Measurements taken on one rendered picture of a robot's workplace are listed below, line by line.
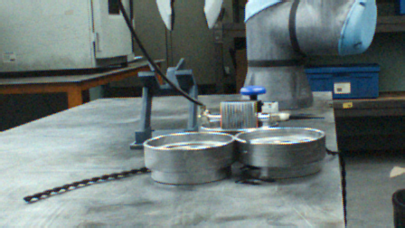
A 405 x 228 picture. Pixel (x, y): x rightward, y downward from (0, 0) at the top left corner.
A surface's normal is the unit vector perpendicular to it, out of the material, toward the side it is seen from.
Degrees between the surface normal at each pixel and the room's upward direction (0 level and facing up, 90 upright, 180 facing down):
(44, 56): 90
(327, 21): 91
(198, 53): 90
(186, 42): 90
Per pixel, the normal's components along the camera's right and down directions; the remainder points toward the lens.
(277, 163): -0.13, 0.14
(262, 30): -0.51, 0.14
